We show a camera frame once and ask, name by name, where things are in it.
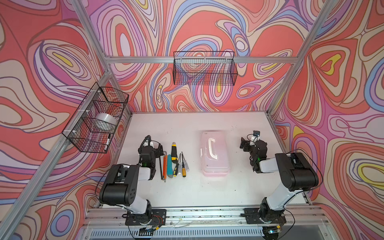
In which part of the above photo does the red handled hex key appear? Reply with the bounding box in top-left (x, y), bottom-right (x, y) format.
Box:
top-left (163, 151), bottom-right (168, 182)

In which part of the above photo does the pink translucent plastic tool box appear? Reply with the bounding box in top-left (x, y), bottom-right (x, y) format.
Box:
top-left (200, 131), bottom-right (231, 177)

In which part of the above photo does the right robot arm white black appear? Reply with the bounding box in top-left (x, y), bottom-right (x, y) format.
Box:
top-left (240, 135), bottom-right (319, 223)

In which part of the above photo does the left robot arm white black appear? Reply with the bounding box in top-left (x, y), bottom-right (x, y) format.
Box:
top-left (99, 140), bottom-right (164, 216)

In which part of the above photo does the black yellow utility knife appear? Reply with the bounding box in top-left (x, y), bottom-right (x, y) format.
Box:
top-left (171, 142), bottom-right (179, 164)

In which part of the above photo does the teal utility knife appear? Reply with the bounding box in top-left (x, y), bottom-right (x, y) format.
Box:
top-left (167, 155), bottom-right (174, 178)

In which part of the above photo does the black yellow small screwdriver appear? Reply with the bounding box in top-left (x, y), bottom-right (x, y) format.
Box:
top-left (173, 154), bottom-right (181, 177)

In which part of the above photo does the marker pen in basket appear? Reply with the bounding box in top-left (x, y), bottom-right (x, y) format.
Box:
top-left (104, 134), bottom-right (111, 152)

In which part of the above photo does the orange handled screwdriver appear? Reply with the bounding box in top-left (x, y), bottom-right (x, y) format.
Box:
top-left (182, 153), bottom-right (187, 178)

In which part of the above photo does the clear handled screwdriver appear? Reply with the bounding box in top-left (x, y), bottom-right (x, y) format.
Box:
top-left (182, 154), bottom-right (190, 172)

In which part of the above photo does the grey duct tape roll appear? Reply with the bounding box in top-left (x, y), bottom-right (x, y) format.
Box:
top-left (96, 113), bottom-right (117, 125)

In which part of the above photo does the black wire basket left wall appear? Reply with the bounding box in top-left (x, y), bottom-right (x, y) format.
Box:
top-left (62, 83), bottom-right (129, 154)

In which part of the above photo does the black wire basket wall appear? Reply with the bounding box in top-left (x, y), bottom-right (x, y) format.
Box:
top-left (173, 50), bottom-right (238, 86)
top-left (62, 83), bottom-right (129, 154)

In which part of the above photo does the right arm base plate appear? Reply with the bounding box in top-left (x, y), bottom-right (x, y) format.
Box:
top-left (241, 208), bottom-right (287, 225)

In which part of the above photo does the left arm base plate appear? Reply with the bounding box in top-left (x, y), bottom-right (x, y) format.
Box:
top-left (122, 209), bottom-right (167, 227)

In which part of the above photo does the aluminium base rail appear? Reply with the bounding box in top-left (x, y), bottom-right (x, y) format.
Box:
top-left (77, 205), bottom-right (338, 240)

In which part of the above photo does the black wire basket back wall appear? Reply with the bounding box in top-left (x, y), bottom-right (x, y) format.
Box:
top-left (173, 50), bottom-right (238, 86)

